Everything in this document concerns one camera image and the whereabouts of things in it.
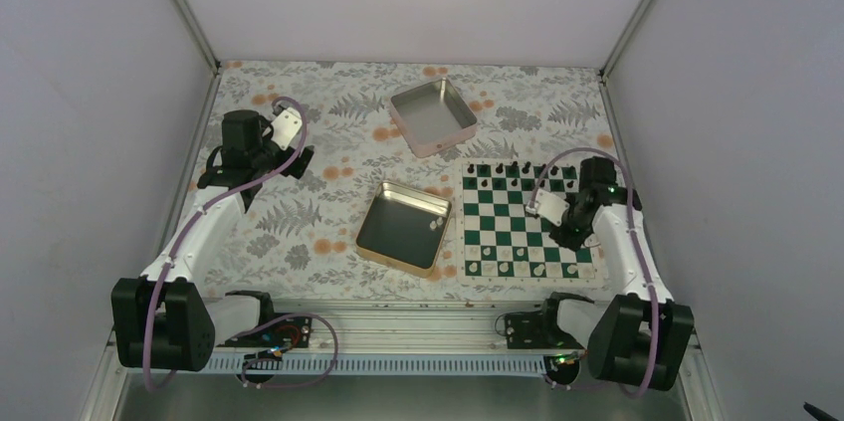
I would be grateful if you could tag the aluminium mounting rail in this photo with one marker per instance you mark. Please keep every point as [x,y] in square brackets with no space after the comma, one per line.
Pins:
[385,342]

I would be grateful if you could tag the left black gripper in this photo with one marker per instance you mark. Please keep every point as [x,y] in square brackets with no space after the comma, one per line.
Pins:
[298,170]

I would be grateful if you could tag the left wrist camera silver plate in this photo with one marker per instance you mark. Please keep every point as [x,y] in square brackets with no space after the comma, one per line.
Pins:
[285,127]

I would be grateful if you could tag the left aluminium frame post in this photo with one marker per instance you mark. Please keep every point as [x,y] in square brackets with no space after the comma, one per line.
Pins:
[197,34]

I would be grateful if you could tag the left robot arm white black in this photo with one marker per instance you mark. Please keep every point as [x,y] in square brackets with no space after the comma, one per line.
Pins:
[160,320]

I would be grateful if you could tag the right aluminium frame post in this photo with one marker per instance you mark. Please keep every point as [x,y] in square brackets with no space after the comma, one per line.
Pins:
[631,27]

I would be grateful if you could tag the black chess pieces row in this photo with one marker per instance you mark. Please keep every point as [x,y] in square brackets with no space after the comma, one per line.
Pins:
[514,175]

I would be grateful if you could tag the floral table mat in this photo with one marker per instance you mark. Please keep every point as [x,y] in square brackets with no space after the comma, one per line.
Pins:
[297,241]

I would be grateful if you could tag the gold square tin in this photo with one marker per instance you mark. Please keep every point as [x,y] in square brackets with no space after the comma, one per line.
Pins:
[404,228]

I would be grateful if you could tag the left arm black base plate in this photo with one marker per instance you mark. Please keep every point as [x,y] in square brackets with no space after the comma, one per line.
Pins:
[288,334]

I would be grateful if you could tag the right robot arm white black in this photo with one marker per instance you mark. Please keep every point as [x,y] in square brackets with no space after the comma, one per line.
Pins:
[638,341]

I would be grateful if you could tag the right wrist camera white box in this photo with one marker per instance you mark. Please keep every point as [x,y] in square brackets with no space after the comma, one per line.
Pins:
[548,206]

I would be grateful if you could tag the white chess pieces group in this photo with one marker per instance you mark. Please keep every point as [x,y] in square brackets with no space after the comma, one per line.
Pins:
[511,248]

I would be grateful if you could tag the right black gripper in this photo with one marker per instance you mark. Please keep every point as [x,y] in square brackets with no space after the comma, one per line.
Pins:
[570,242]

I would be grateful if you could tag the green white chess board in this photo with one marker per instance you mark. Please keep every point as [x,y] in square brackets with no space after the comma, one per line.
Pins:
[507,203]

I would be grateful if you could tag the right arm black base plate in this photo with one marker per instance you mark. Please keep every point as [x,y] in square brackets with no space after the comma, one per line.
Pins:
[531,330]

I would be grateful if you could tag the aluminium frame post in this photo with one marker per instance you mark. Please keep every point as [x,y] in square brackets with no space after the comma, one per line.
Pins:
[197,34]
[631,27]

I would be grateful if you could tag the pink square tin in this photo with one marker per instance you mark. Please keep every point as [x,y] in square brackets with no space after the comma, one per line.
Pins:
[432,116]

